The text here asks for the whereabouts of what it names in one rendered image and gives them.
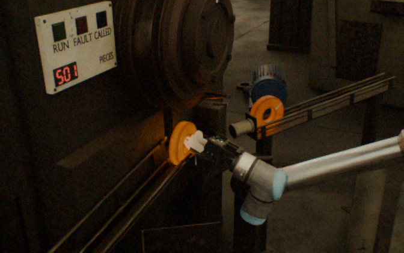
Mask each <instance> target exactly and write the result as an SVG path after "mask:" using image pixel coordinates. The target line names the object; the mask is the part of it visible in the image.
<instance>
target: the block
mask: <svg viewBox="0 0 404 253"><path fill-rule="evenodd" d="M213 103H222V102H215V101H210V100H203V101H202V102H201V103H199V104H198V105H197V131H198V130H199V131H201V132H202V134H203V135H208V136H209V137H213V136H215V133H216V132H218V133H220V134H223V135H225V136H226V109H227V106H215V105H213ZM218 136H219V139H220V138H221V139H222V140H224V141H225V137H224V136H222V135H218Z"/></svg>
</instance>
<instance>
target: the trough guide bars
mask: <svg viewBox="0 0 404 253"><path fill-rule="evenodd" d="M382 75H385V73H381V74H378V75H376V76H374V77H372V78H368V79H365V80H363V81H360V82H356V83H354V84H351V85H348V86H346V87H343V88H339V89H337V90H334V91H332V92H330V93H326V94H324V95H321V96H318V97H315V98H313V99H310V100H306V101H304V102H301V103H297V104H295V105H292V106H289V107H287V108H286V109H284V112H285V111H288V110H290V109H293V108H295V107H296V109H294V110H291V111H288V112H285V113H284V115H283V116H285V115H287V114H290V115H288V116H285V117H282V118H279V119H276V120H274V121H271V122H268V123H266V124H264V125H261V126H259V127H257V130H259V129H261V130H259V131H257V132H258V134H259V133H261V138H262V140H263V139H265V138H266V131H267V130H270V129H273V128H275V127H278V126H281V125H284V124H287V123H288V122H290V121H293V120H296V119H299V118H302V117H304V116H308V117H307V120H308V122H309V121H311V120H312V114H313V113H315V112H318V111H321V110H323V109H326V108H328V107H330V106H333V105H336V104H338V103H341V102H344V101H347V100H349V99H350V105H353V104H354V97H358V96H361V95H363V94H366V93H369V92H372V91H373V90H376V89H378V88H381V87H384V86H386V85H388V89H389V91H390V90H392V86H393V83H395V80H393V79H395V78H396V77H395V76H394V77H392V78H389V79H386V80H383V79H384V77H382V78H381V76H382ZM373 79H376V80H373ZM370 80H373V81H370ZM381 80H383V81H381ZM367 81H370V82H367ZM388 81H389V82H388ZM364 82H367V83H364ZM375 82H376V83H375ZM384 82H387V83H386V84H382V83H384ZM361 83H364V84H362V85H359V84H361ZM372 83H375V84H372ZM369 84H372V85H369ZM379 84H382V85H379ZM355 85H359V86H357V87H353V86H355ZM366 85H368V86H366ZM376 85H379V86H377V87H374V86H376ZM363 86H366V87H363ZM350 87H353V88H350ZM361 87H363V88H361ZM370 87H374V88H371V89H368V88H370ZM347 88H350V89H348V90H345V89H347ZM358 88H360V89H358ZM355 89H358V90H355ZM365 89H368V90H365ZM343 90H345V91H343ZM352 90H355V91H353V92H351V93H348V92H350V91H352ZM362 90H365V91H364V92H362V93H359V94H356V95H354V94H355V93H358V92H361V91H362ZM337 92H338V94H335V93H337ZM346 93H348V94H346ZM332 94H335V95H332ZM343 94H345V95H343ZM329 95H332V96H329ZM326 96H329V97H326ZM337 96H338V97H337ZM347 96H350V97H347ZM322 97H326V98H324V99H321V98H322ZM334 97H336V98H334ZM344 97H347V98H345V99H342V98H344ZM331 98H334V99H331ZM317 99H320V100H318V101H315V100H317ZM329 99H331V100H329ZM339 99H341V100H339ZM325 100H327V101H325ZM336 100H339V101H336ZM312 101H315V102H312ZM322 101H325V102H322ZM333 101H336V102H334V103H331V102H333ZM308 102H312V103H309V104H306V103H308ZM320 102H322V103H320ZM317 103H320V104H317ZM327 103H331V104H328V105H325V104H327ZM303 104H306V105H304V106H302V105H303ZM315 104H317V105H315ZM311 105H314V106H311ZM322 105H325V106H322ZM308 106H310V107H309V108H307V109H305V108H306V107H308ZM319 106H322V107H320V108H319V109H316V108H317V107H319ZM302 109H304V110H302ZM312 109H316V110H313V111H312ZM307 111H308V112H307ZM293 112H295V113H293ZM304 112H307V113H305V114H302V115H299V114H301V113H304ZM291 113H293V114H291ZM270 115H271V114H268V115H265V116H263V119H264V118H268V117H269V116H270ZM295 115H299V116H296V117H293V116H295ZM290 117H293V118H291V119H288V120H286V121H282V122H280V123H278V124H276V125H273V126H271V127H267V128H266V126H270V125H272V124H275V123H276V122H279V121H281V120H285V119H287V118H290Z"/></svg>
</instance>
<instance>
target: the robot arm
mask: <svg viewBox="0 0 404 253"><path fill-rule="evenodd" d="M218 135H222V136H224V137H225V141H224V140H222V139H221V138H220V139H219V136H218ZM229 140H230V138H228V137H226V136H225V135H223V134H220V133H218V132H216V133H215V136H213V137H210V138H209V140H208V141H207V140H205V139H204V138H203V134H202V132H201V131H199V130H198V131H196V133H195V134H194V135H192V136H191V137H186V138H185V141H184V144H185V146H186V148H187V149H188V150H189V151H190V152H191V153H192V154H193V155H194V156H195V157H196V158H198V159H200V160H202V161H204V162H207V163H210V164H215V166H213V167H210V168H209V169H207V170H206V171H205V172H204V174H203V177H204V179H205V180H207V181H208V180H211V179H213V178H214V177H216V176H217V175H219V174H221V173H223V172H225V170H227V169H229V171H230V172H232V173H233V177H235V178H238V179H239V180H241V181H243V182H244V183H246V184H248V185H250V189H249V191H248V193H247V195H246V198H245V200H244V202H243V205H242V207H241V210H240V214H241V216H242V217H243V219H244V220H245V221H246V222H248V223H249V224H253V225H261V224H262V223H264V221H265V220H266V219H267V216H268V214H269V212H270V210H271V207H272V205H273V203H274V201H275V200H278V199H280V196H281V194H284V193H287V192H290V191H294V190H298V189H302V188H305V187H310V186H313V185H316V184H321V183H325V182H329V181H333V180H338V179H341V178H346V177H351V176H354V175H359V174H364V173H367V172H372V171H376V170H379V169H381V168H387V167H390V166H394V165H400V164H403V163H404V129H403V130H402V131H401V133H400V135H398V136H395V137H392V138H390V139H386V140H383V141H379V142H375V143H372V144H367V145H363V146H360V147H357V148H351V149H349V150H345V151H340V152H338V153H334V154H331V155H329V156H324V157H320V158H317V159H313V160H309V161H306V162H302V163H297V164H294V165H290V166H287V167H284V168H276V167H274V166H272V165H270V164H268V163H265V162H263V161H261V160H259V159H258V158H256V157H254V156H253V155H251V154H249V153H247V152H244V153H242V152H243V148H242V147H240V146H238V145H235V144H233V143H231V142H230V141H229ZM203 150H204V152H203Z"/></svg>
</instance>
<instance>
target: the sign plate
mask: <svg viewBox="0 0 404 253"><path fill-rule="evenodd" d="M104 12H106V16H107V23H108V25H106V26H103V27H102V28H99V24H98V17H97V14H100V13H104ZM83 17H87V23H88V32H84V33H82V34H78V28H77V22H76V20H77V19H80V18H83ZM34 21H35V29H36V30H37V37H38V44H39V48H40V55H41V63H42V67H43V74H44V82H45V86H46V93H47V94H55V93H57V92H59V91H61V90H63V89H65V88H68V87H71V86H72V85H74V84H77V83H79V82H82V81H84V80H86V79H89V78H91V77H93V76H95V75H98V74H99V73H101V72H104V71H106V70H109V69H111V68H113V67H116V66H117V56H116V49H115V35H114V23H113V15H112V8H111V2H110V1H104V2H100V3H95V4H91V5H86V6H83V7H77V8H72V9H69V10H64V11H59V12H58V13H54V14H48V15H45V16H40V17H35V18H34ZM59 23H64V24H65V30H66V34H67V38H64V39H61V40H57V41H55V34H54V25H57V24H59ZM75 66H76V70H75ZM66 67H68V68H69V71H70V72H69V71H68V69H65V70H64V68H66ZM58 70H61V71H60V72H58V77H60V76H62V77H63V82H62V78H58V77H57V71H58ZM63 70H64V71H65V74H64V71H63ZM75 71H76V75H75ZM69 74H70V80H69V81H65V80H64V77H65V76H66V80H68V79H69ZM60 82H62V83H61V84H59V83H60Z"/></svg>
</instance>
